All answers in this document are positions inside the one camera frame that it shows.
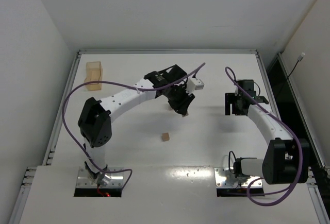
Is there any transparent orange plastic container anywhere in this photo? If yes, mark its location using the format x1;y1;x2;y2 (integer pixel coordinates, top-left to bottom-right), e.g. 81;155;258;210
84;61;103;91

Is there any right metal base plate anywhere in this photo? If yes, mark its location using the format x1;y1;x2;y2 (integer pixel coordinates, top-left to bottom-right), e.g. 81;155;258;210
214;167;263;189

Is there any red wire under left base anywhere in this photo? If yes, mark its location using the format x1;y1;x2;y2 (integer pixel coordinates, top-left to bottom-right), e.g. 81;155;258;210
96;185;111;198

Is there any black cable at right base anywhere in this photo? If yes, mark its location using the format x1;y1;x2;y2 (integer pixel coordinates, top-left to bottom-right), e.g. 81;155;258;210
228;150;242;178

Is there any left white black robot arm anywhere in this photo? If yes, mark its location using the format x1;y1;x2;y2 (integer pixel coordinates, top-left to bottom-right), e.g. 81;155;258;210
78;65;201;181

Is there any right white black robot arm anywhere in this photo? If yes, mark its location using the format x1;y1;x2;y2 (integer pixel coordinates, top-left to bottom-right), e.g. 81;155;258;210
225;80;300;184

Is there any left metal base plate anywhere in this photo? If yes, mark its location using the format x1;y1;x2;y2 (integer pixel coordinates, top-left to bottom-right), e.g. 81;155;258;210
76;168;124;189

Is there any black wall cable white plug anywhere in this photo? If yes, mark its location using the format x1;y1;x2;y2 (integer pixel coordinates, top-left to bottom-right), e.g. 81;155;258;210
286;52;306;81

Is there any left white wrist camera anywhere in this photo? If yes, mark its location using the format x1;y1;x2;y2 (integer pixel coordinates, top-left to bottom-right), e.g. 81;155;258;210
186;78;204;94

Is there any metal base plate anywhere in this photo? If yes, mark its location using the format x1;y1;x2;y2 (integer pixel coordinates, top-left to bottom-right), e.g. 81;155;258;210
76;168;124;189
214;167;263;189

